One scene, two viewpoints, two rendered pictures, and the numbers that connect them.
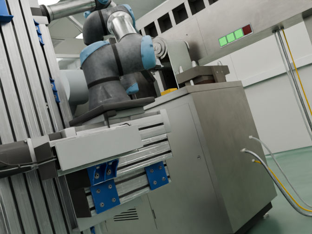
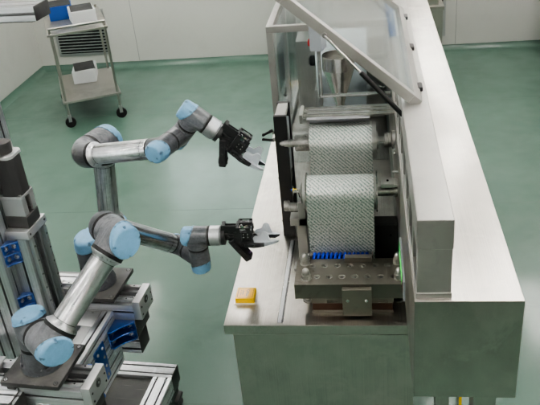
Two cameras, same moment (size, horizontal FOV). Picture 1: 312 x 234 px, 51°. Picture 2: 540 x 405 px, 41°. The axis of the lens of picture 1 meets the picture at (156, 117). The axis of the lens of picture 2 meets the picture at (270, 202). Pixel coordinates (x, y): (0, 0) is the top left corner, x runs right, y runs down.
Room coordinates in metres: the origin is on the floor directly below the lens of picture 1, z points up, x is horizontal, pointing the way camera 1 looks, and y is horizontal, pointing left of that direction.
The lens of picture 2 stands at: (0.84, -2.02, 2.48)
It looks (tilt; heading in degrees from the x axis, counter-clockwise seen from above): 29 degrees down; 59
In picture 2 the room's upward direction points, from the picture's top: 6 degrees counter-clockwise
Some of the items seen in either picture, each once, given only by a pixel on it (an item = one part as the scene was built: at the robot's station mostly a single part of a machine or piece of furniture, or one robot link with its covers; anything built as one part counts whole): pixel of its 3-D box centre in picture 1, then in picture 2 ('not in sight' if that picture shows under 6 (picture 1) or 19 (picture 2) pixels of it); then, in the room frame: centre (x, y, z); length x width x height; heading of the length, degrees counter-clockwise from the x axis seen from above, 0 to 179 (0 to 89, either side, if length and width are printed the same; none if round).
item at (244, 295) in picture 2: (169, 92); (246, 295); (1.85, -0.11, 0.91); 0.07 x 0.07 x 0.02; 50
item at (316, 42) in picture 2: not in sight; (316, 36); (2.51, 0.26, 1.66); 0.07 x 0.07 x 0.10; 34
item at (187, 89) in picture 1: (93, 133); (330, 167); (2.77, 0.55, 0.88); 2.52 x 0.66 x 0.04; 50
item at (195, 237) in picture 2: not in sight; (196, 236); (1.78, 0.08, 1.11); 0.11 x 0.08 x 0.09; 140
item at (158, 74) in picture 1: (159, 78); (299, 234); (2.13, -0.09, 1.05); 0.06 x 0.05 x 0.31; 140
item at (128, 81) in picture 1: (127, 84); (197, 256); (1.78, 0.10, 1.01); 0.11 x 0.08 x 0.11; 97
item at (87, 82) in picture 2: not in sight; (83, 59); (2.95, 4.65, 0.51); 0.91 x 0.58 x 1.02; 74
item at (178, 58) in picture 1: (181, 63); (341, 232); (2.19, -0.27, 1.12); 0.23 x 0.01 x 0.18; 140
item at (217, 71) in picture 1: (218, 74); (357, 301); (2.09, -0.46, 0.96); 0.10 x 0.03 x 0.11; 140
